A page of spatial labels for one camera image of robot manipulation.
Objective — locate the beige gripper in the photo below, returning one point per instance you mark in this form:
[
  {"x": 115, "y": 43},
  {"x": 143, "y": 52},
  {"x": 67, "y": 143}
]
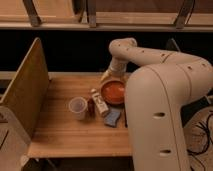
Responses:
[{"x": 117, "y": 68}]

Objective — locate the white bottle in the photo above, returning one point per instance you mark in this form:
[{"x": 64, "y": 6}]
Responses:
[{"x": 99, "y": 102}]

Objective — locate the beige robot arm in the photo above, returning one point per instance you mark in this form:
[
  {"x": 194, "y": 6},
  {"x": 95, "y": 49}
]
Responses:
[{"x": 164, "y": 82}]

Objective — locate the orange ceramic bowl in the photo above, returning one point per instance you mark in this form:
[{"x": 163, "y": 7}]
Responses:
[{"x": 113, "y": 92}]

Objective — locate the translucent plastic cup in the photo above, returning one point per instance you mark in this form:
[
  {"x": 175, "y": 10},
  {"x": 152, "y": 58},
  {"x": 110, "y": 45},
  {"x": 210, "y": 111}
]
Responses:
[{"x": 78, "y": 107}]

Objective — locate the blue sponge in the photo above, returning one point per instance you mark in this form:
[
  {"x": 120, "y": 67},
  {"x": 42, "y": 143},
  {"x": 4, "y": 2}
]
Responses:
[{"x": 112, "y": 118}]

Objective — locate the right dark side panel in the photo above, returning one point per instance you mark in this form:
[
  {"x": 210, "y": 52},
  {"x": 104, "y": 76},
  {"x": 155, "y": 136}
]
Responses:
[{"x": 172, "y": 45}]

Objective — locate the left wooden side panel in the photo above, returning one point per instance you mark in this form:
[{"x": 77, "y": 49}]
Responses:
[{"x": 22, "y": 100}]

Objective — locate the wooden shelf with brackets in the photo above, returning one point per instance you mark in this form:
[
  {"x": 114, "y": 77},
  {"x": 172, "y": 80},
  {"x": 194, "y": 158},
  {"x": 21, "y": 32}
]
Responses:
[{"x": 110, "y": 15}]

